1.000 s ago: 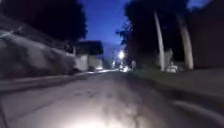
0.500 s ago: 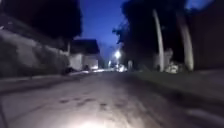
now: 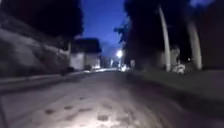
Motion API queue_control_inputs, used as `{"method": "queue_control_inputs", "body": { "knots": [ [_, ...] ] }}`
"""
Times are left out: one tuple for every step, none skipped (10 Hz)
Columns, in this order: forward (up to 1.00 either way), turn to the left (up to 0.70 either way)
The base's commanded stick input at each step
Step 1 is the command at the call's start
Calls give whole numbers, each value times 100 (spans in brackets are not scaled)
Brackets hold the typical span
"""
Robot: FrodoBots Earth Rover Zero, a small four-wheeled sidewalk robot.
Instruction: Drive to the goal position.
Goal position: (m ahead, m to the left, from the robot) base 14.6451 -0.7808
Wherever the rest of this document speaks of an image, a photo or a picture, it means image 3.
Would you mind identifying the street lamp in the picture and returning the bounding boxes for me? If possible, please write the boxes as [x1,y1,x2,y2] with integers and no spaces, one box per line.
[115,49,124,69]

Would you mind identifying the white building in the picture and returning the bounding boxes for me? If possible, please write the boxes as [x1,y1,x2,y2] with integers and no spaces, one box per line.
[69,37,102,72]

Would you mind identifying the grey asphalt road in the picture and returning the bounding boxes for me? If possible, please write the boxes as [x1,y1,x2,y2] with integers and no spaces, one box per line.
[0,69,224,128]

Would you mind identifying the pale tree trunk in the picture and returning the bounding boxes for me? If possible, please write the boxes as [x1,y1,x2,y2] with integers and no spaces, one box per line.
[185,18,204,72]
[157,5,172,73]

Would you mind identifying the raised pavement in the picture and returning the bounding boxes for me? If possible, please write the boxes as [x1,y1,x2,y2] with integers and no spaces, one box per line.
[0,68,118,95]
[126,68,224,118]

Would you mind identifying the sloped stone wall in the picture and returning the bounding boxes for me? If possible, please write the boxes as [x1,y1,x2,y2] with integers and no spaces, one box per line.
[0,13,71,78]

